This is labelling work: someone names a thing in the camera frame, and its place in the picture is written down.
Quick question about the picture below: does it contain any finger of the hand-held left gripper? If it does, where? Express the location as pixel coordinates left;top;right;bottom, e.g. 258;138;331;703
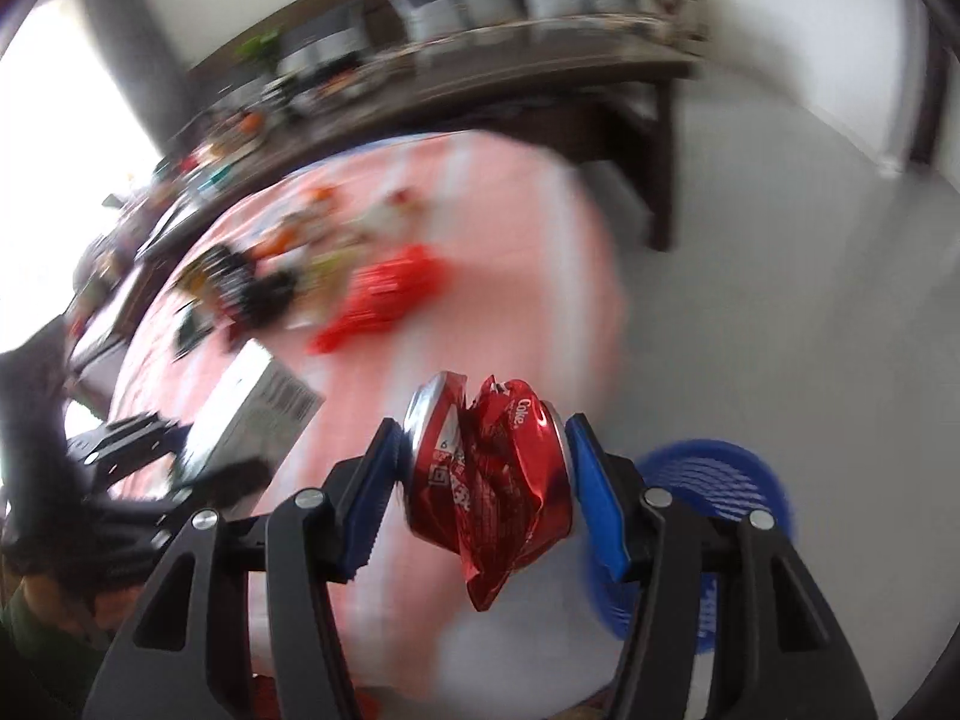
97;461;272;522
66;412;188;466

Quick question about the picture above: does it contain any black snack wrapper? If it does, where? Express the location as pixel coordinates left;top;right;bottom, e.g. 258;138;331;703
214;244;301;331

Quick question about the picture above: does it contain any dark door frame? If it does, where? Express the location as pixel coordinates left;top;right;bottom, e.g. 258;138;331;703
907;0;960;166

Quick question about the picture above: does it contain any red plastic wrapper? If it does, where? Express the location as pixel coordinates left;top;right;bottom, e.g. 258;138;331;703
311;244;451;353

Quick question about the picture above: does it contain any green potted plant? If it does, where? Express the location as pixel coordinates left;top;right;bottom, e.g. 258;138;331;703
236;30;282;68

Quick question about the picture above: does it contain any dark wooden coffee table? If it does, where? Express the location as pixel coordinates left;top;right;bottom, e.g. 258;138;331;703
67;37;695;406

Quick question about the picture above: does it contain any crushed red soda can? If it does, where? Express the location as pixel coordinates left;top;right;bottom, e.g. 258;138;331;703
403;371;578;612

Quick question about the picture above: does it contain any grey curtain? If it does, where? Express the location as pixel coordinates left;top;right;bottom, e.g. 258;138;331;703
79;0;188;158

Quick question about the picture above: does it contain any green cloth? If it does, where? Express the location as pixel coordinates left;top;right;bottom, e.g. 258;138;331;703
0;577;113;691

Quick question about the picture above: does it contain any white cardboard box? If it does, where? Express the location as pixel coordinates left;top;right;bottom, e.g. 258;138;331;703
176;341;325;485

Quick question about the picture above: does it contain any small dark packet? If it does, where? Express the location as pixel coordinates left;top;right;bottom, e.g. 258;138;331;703
174;311;215;357

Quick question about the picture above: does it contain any orange yellow snack packet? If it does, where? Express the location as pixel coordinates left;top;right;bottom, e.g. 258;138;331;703
255;187;353;263

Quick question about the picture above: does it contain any blue plastic basket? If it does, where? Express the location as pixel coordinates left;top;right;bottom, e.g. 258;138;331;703
581;439;796;661

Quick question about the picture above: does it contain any pink striped tablecloth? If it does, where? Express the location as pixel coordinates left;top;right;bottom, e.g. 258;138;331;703
112;131;631;691

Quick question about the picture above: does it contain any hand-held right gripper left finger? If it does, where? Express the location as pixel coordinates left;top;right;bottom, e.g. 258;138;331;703
82;418;410;720

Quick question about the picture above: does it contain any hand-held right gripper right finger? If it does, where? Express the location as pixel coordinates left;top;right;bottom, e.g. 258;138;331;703
564;412;878;720

